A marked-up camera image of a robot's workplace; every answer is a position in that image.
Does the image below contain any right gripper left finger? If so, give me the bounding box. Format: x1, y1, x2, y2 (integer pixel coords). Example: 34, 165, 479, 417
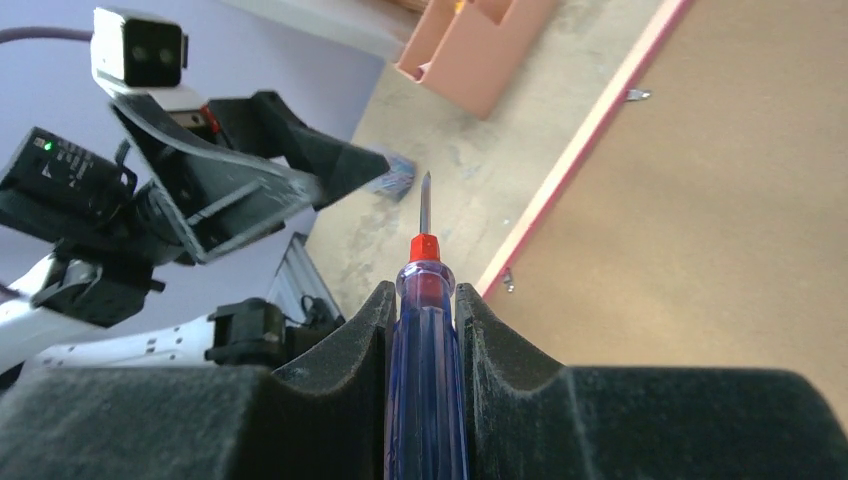
1, 281, 396, 479

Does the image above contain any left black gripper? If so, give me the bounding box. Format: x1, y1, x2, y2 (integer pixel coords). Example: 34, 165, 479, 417
1, 95, 323, 265

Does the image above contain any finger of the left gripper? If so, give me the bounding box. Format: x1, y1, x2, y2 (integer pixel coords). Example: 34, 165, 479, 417
208, 90, 390, 210

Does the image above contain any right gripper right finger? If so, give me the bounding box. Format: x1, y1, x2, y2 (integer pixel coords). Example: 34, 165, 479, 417
456, 284, 847, 479

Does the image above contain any blue red screwdriver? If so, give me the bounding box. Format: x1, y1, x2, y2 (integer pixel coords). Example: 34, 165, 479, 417
384, 174, 469, 479

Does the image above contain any pink picture frame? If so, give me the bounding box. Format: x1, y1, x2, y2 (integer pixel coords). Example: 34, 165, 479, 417
488, 1, 847, 417

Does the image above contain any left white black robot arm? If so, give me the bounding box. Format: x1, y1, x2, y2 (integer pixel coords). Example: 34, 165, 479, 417
1, 91, 389, 372

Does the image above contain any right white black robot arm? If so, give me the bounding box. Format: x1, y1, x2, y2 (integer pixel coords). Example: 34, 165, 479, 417
1, 282, 847, 479

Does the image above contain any clear jar of clips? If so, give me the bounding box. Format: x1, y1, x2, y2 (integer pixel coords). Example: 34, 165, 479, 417
365, 149, 418, 202

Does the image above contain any orange plastic file organizer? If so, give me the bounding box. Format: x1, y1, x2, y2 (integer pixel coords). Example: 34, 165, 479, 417
395, 0, 559, 119

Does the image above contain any aluminium extrusion rail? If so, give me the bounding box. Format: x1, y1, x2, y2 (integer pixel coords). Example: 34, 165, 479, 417
267, 233, 344, 328

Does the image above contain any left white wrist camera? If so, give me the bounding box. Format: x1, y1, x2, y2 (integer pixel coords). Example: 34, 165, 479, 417
90, 6, 205, 112

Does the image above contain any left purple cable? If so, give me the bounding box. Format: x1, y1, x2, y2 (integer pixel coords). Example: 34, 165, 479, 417
0, 26, 94, 46

